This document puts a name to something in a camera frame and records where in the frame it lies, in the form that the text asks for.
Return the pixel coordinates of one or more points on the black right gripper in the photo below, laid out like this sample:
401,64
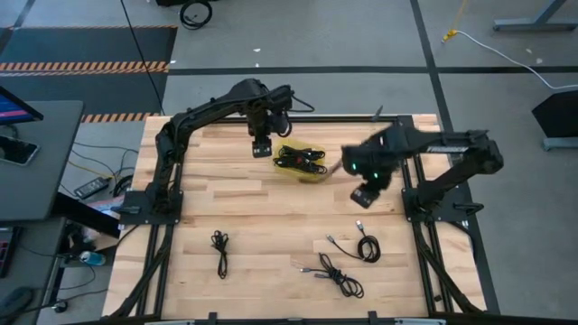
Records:
377,184

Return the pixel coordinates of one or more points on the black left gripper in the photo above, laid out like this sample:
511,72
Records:
266,124

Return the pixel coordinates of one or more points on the yellow translucent plastic container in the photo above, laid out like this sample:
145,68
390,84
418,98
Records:
311,178

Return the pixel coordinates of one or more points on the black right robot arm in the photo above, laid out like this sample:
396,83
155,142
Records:
451,142

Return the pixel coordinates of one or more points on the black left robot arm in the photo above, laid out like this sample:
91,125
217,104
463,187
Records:
203,108

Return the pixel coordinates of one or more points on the pink white paper sheet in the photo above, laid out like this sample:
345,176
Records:
106,205

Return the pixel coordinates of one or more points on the black remote control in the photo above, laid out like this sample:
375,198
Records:
90,187

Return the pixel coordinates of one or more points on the black hazard-striped floor mat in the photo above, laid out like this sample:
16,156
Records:
90,45

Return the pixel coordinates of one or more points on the blue water bottle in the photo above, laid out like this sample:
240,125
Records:
92,258

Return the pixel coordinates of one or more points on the black panel on grey foot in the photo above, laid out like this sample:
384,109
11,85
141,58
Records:
557,115

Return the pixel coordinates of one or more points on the grey desk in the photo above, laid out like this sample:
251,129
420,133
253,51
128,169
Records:
40,158

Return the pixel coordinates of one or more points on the grey table leg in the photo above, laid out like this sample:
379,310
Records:
533,23

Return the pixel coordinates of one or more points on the black smartphone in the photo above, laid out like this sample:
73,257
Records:
15,150

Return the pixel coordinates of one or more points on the monitor with blue screen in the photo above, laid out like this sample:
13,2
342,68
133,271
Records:
13,108

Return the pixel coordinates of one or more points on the black round caster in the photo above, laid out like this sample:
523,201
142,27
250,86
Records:
59,307

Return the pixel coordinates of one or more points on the black keyboard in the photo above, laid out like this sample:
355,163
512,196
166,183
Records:
6,253

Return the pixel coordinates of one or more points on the black aluminium table frame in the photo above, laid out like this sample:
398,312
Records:
338,120

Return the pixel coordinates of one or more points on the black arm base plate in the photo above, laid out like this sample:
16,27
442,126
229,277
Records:
451,210
135,212

